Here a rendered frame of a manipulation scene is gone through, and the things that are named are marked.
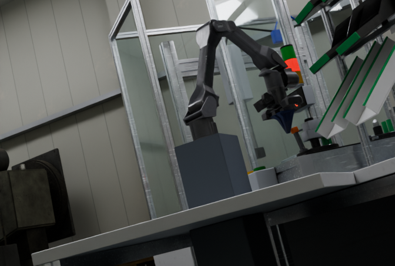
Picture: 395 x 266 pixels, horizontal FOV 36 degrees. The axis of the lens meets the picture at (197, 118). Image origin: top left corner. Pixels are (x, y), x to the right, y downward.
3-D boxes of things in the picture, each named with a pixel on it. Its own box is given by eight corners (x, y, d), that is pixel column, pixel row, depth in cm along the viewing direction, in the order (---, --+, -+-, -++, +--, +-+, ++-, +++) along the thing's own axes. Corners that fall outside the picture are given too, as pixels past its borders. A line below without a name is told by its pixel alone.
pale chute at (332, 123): (345, 129, 165) (331, 120, 165) (327, 140, 177) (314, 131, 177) (388, 49, 173) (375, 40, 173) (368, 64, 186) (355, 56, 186)
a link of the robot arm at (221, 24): (213, 26, 183) (220, 2, 189) (195, 37, 189) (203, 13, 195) (278, 78, 196) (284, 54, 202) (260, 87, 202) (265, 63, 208)
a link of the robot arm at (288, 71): (271, 51, 198) (294, 51, 206) (253, 60, 204) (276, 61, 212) (280, 84, 196) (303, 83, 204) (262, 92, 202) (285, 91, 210)
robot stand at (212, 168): (190, 218, 165) (173, 147, 169) (211, 215, 177) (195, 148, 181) (237, 205, 159) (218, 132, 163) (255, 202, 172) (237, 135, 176)
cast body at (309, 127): (309, 138, 196) (303, 118, 198) (303, 142, 200) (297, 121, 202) (331, 134, 200) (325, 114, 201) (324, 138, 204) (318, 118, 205)
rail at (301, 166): (307, 190, 174) (296, 153, 176) (202, 225, 255) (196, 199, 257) (322, 186, 176) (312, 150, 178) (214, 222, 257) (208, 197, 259)
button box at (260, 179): (260, 189, 186) (254, 170, 187) (233, 200, 205) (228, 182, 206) (279, 185, 188) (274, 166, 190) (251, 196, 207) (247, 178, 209)
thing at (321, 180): (33, 266, 139) (30, 253, 140) (201, 231, 220) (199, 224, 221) (324, 187, 112) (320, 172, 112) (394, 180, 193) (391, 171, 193)
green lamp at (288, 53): (287, 59, 225) (284, 46, 226) (281, 63, 229) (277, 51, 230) (298, 57, 227) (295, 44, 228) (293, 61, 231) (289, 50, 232)
